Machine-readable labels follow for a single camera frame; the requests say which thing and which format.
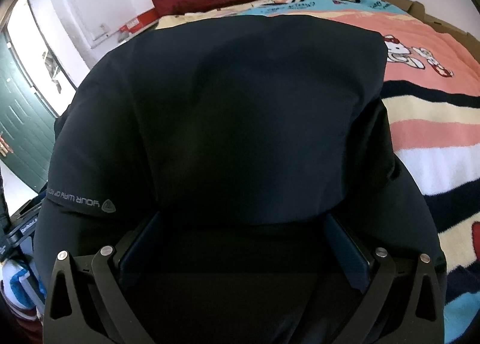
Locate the black hooded puffer jacket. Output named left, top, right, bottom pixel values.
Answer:
left=34, top=16, right=446, bottom=343

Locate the green metal door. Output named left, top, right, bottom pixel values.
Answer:
left=1, top=32, right=55, bottom=192

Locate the Hello Kitty striped blanket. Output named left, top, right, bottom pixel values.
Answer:
left=158, top=0, right=479, bottom=343

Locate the red white box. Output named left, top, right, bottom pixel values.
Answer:
left=120, top=9, right=160, bottom=34

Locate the brown cardboard sheet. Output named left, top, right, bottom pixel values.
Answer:
left=383, top=0, right=480, bottom=63

